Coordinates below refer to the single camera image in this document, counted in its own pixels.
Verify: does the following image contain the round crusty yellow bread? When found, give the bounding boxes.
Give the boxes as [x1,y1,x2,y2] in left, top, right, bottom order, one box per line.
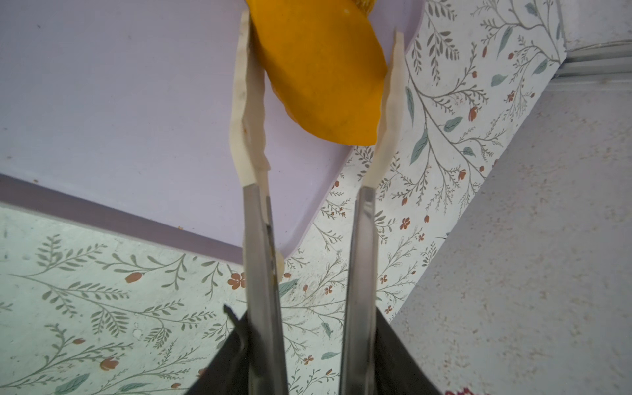
[353,0,376,16]

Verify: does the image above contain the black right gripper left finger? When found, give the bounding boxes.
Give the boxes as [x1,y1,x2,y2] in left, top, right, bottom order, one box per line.
[185,305,250,395]

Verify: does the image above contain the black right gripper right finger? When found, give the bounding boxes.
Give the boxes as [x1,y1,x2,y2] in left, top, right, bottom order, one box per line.
[375,311,441,395]

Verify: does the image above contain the orange oval bread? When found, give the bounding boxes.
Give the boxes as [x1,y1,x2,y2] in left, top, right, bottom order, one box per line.
[248,1,387,146]

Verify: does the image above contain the cream bread tongs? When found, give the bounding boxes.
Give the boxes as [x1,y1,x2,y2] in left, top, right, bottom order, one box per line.
[230,11,405,394]

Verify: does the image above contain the lilac plastic tray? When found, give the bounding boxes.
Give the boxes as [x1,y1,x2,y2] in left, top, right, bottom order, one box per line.
[0,0,426,265]

